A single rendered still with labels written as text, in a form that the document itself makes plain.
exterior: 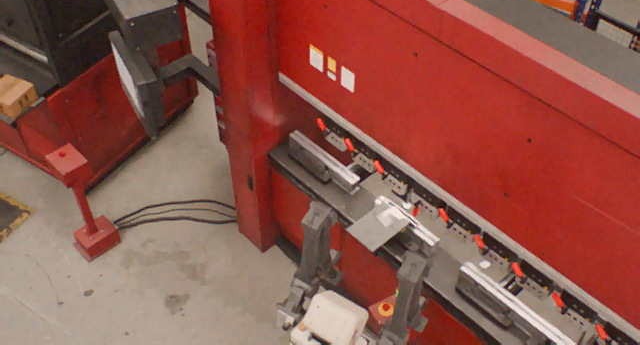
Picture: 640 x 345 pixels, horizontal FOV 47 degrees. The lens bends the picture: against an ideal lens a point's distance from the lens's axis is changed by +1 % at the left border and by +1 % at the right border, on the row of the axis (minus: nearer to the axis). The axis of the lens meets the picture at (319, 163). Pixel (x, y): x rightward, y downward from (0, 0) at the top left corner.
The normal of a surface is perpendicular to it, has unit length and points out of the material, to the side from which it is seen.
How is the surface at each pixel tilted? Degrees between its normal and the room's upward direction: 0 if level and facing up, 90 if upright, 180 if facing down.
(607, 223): 90
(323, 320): 48
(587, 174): 90
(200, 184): 0
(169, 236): 0
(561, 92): 90
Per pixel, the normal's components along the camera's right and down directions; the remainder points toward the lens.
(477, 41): -0.73, 0.50
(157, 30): 0.47, 0.65
